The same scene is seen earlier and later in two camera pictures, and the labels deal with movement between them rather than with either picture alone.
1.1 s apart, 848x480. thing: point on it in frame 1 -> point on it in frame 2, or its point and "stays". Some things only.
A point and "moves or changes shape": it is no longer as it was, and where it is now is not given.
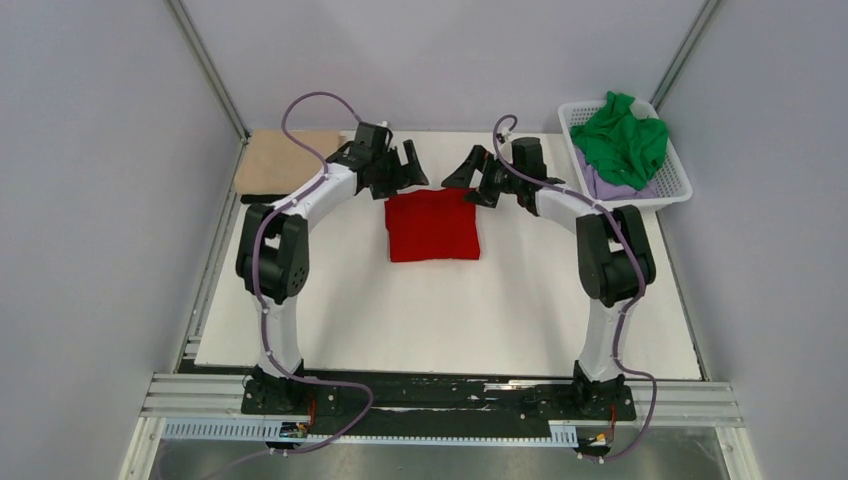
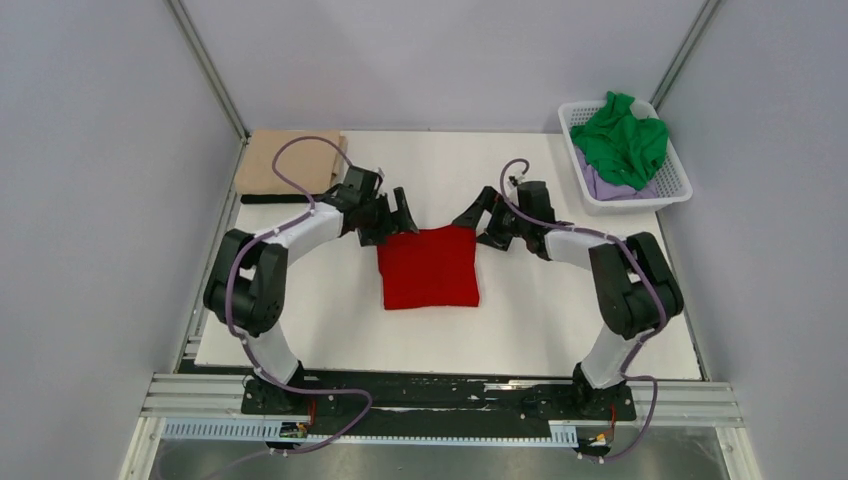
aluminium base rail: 178,395 stays
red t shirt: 425,225 moves or changes shape
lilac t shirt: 603,191 stays
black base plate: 407,400 stays
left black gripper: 403,177 -> 398,222
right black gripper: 482,159 -> 486,201
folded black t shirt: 262,198 stays
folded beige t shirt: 272,166 stays
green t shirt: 621,148 stays
